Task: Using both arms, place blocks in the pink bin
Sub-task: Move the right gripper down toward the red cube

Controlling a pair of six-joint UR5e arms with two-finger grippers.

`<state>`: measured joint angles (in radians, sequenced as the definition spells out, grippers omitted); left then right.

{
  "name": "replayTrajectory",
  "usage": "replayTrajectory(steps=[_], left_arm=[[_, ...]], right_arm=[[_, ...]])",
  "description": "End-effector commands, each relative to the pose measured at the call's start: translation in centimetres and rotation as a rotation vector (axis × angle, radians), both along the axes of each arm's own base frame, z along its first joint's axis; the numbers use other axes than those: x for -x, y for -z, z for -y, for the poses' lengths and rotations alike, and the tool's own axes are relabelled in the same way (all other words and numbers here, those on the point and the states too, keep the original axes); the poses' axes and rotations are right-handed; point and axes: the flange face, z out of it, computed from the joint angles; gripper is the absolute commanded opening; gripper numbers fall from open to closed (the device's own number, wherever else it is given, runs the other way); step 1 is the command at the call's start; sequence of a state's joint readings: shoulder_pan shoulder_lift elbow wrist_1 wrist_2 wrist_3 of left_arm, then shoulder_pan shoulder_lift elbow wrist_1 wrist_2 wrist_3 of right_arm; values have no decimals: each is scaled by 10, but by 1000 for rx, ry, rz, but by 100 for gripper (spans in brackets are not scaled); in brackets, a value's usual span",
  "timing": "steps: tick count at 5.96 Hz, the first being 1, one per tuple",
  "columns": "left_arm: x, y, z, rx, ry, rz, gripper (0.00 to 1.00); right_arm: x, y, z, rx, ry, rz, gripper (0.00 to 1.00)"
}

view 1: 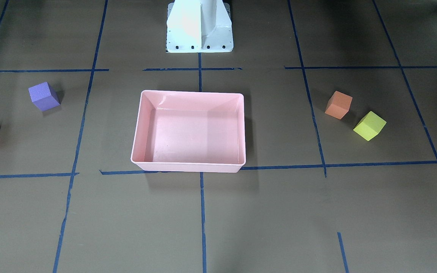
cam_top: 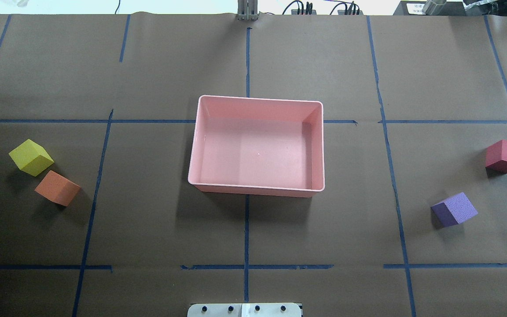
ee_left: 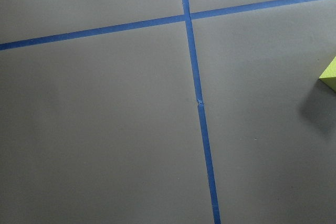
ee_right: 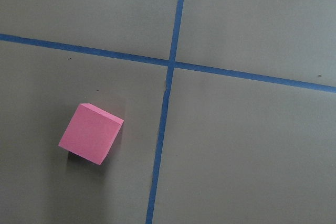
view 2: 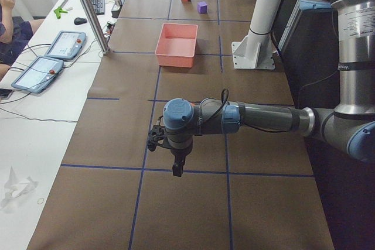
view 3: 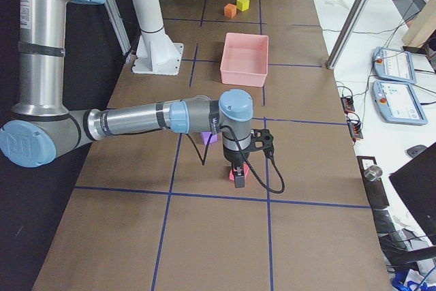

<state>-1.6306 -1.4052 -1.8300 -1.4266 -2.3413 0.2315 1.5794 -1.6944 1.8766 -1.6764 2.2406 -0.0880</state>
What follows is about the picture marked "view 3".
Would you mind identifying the orange black connector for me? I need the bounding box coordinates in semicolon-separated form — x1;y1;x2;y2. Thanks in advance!
341;96;355;114
347;119;363;142

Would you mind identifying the purple foam block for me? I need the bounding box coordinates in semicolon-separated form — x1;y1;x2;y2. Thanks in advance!
200;132;218;145

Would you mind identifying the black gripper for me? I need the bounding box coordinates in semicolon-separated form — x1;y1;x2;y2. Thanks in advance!
223;148;246;188

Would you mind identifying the aluminium frame post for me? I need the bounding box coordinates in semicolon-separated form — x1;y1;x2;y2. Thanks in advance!
326;0;368;70

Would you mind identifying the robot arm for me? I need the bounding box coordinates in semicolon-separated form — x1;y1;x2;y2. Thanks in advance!
1;0;254;187

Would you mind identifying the teach pendant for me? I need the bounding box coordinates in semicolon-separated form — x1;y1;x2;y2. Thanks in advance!
373;46;416;84
372;80;428;126

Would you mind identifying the orange foam block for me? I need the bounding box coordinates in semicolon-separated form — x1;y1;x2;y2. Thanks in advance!
223;3;237;18

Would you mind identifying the far teach pendant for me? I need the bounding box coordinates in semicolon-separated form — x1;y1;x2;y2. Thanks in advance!
373;46;416;84

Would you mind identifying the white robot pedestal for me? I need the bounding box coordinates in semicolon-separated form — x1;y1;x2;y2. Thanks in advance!
132;0;184;76

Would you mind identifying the far orange black connector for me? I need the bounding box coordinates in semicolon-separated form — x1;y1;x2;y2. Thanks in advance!
341;96;355;114

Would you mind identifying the pink red foam block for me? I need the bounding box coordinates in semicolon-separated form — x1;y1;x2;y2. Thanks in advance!
229;165;249;181

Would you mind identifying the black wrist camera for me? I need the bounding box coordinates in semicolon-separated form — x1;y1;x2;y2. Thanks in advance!
249;129;275;159

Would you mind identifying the black computer mouse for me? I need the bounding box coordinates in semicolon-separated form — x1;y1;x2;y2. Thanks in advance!
405;144;427;158

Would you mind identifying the near orange black connector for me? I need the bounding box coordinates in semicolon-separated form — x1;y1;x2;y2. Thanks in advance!
347;119;363;142

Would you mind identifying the near teach pendant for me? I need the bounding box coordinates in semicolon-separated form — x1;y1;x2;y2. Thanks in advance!
372;80;428;126

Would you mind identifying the wooden board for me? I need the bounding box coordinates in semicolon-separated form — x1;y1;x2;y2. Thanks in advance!
402;0;435;47

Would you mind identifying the yellow foam block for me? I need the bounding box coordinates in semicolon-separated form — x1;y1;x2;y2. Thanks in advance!
236;0;250;12

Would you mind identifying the black monitor corner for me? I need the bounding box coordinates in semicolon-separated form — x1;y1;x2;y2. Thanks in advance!
389;156;435;244

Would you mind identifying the metal cylinder weight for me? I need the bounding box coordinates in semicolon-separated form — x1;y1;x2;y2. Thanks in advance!
363;165;383;182

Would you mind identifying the pink plastic bin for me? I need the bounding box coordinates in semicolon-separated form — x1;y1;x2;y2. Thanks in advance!
220;33;269;87

